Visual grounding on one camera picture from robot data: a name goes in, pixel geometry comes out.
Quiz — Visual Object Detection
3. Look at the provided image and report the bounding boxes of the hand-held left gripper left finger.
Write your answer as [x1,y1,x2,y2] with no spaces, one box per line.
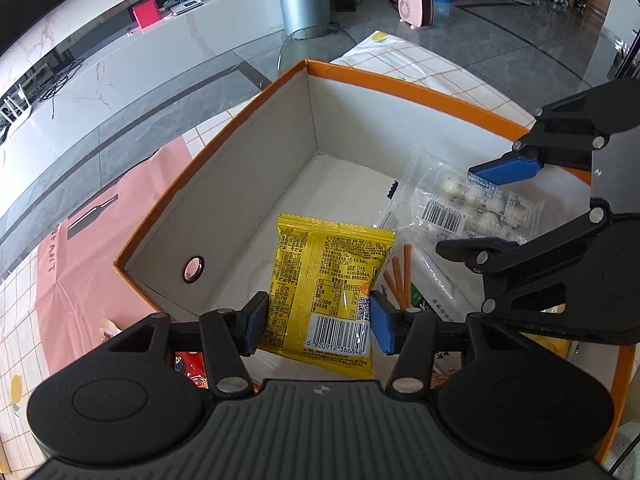
[101,291,271,396]

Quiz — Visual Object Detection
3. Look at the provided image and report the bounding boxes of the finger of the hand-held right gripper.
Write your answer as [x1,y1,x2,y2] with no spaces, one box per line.
[467,79,640,186]
[436,199,614,319]

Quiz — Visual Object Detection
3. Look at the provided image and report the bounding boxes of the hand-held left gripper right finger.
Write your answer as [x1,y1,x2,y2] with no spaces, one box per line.
[369,290,531,396]

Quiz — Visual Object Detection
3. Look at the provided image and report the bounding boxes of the clear packet of orange sticks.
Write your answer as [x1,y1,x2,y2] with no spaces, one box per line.
[382,242,483,341]

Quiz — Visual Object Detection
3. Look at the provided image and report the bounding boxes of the clear packet of white balls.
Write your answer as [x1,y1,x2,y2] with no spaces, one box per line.
[375,144,546,248]

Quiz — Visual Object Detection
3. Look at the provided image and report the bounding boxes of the yellow snack packet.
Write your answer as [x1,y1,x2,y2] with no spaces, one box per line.
[260,213,396,380]

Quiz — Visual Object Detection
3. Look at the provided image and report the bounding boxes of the orange cardboard box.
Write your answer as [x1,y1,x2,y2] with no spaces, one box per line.
[112,59,633,466]

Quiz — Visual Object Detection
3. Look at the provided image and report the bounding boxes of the pink bottle-print cloth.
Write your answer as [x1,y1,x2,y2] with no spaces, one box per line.
[32,135,201,376]

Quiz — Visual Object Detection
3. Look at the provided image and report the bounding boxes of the pink fan heater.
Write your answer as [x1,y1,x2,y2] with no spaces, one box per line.
[391,0,435,28]

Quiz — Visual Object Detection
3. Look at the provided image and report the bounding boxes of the round glass side table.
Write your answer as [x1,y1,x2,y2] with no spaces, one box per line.
[277,22,357,78]

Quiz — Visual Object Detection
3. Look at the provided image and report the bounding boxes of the silver trash can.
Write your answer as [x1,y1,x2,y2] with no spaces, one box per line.
[272,0,332,40]

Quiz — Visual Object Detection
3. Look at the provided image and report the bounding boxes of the white marble television console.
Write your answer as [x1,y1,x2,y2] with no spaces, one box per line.
[0,0,296,181]

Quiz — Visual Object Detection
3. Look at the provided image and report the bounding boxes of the white router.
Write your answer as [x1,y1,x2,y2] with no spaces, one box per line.
[0,87,33,138]

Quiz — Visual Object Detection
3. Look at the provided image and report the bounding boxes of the white flat scale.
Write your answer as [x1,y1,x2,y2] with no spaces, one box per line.
[162,0,203,16]

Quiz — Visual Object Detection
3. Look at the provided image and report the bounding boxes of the red box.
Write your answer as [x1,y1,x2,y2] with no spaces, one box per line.
[127,1,161,29]

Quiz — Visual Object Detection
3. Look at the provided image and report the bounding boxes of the black cables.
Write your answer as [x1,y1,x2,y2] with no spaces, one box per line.
[30,57,86,121]

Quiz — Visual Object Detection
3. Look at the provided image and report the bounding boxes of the black wall television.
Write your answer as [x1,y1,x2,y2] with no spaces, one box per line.
[0,0,83,56]

